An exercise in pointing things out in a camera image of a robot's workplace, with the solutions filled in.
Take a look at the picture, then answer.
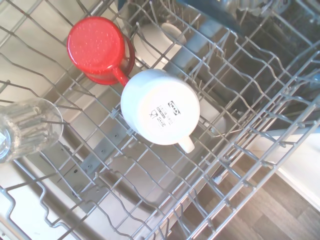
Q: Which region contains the white IKEA mug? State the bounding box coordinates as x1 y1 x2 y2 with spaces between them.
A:
120 69 201 154

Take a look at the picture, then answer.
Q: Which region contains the red enamel mug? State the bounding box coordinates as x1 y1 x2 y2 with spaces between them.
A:
66 16 136 87

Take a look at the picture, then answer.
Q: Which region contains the white ceramic cup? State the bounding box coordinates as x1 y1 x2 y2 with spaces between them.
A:
132 21 187 69

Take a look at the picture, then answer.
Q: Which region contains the clear ribbed drinking glass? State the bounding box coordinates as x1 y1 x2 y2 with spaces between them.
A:
0 97 65 164

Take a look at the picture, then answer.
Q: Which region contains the white kitchen cabinet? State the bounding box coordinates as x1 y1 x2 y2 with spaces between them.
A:
273 133 320 205

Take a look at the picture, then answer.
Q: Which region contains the grey wire dishwasher rack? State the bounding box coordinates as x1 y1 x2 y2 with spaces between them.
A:
0 0 320 240

